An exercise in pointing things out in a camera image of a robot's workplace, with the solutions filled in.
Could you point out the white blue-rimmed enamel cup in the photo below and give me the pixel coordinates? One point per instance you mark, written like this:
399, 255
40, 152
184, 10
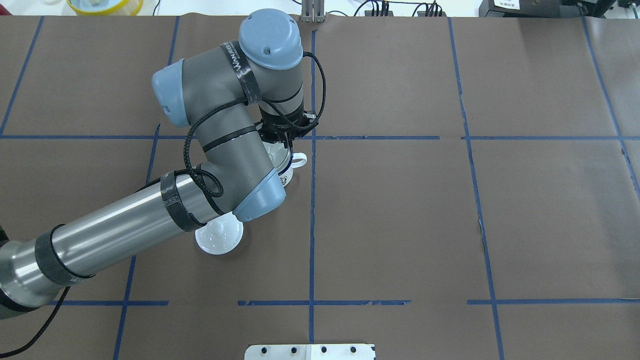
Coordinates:
284, 160

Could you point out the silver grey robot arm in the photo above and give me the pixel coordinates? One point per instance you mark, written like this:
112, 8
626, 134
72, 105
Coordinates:
233, 99

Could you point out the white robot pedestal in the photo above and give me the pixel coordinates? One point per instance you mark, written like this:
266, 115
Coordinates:
330, 351

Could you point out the aluminium frame post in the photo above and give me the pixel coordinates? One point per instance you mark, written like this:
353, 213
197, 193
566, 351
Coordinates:
313, 11

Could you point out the yellow tape roll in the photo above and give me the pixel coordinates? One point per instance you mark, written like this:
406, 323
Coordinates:
105, 7

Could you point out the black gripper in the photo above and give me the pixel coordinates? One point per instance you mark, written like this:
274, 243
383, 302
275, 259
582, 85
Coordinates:
276, 133

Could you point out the white small bowl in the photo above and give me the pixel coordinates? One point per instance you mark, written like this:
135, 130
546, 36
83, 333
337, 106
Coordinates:
220, 235

